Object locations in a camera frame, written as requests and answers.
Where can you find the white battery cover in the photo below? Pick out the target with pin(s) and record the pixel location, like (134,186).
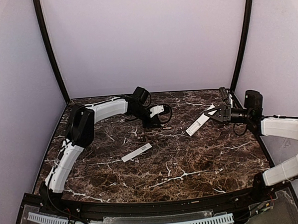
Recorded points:
(136,152)

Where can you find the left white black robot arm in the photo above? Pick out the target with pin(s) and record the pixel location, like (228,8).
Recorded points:
(79,134)

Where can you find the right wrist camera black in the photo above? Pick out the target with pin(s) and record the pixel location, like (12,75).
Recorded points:
(226,97)

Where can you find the black frame post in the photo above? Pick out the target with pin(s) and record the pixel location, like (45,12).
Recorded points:
(242,45)
(49,50)

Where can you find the white remote control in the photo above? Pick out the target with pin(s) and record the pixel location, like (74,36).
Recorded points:
(198,123)

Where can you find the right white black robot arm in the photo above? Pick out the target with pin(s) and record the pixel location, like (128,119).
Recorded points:
(278,126)

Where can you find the right black frame post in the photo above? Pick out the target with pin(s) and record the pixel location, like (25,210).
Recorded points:
(242,45)

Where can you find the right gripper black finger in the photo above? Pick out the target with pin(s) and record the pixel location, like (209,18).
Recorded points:
(211,110)
(216,117)

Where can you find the black front rail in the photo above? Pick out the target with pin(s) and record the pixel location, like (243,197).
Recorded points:
(226,202)

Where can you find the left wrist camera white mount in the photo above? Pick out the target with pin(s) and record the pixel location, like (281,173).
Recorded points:
(155,110)

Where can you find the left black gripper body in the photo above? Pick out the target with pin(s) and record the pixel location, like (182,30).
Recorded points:
(153,120)

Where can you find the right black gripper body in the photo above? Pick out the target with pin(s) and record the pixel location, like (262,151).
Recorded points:
(227,114)

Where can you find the left black frame post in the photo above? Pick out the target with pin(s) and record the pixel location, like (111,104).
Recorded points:
(49,50)

